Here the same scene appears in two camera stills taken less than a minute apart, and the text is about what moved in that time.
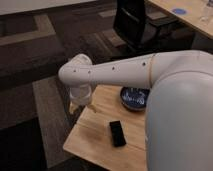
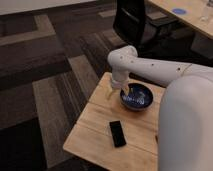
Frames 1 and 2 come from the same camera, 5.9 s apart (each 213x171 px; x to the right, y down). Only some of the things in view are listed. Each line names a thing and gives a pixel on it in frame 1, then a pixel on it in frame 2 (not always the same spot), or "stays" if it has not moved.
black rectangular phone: x=117 y=133 stays
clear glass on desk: x=205 y=18 stays
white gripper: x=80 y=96 -> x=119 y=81
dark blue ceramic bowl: x=135 y=98 stays
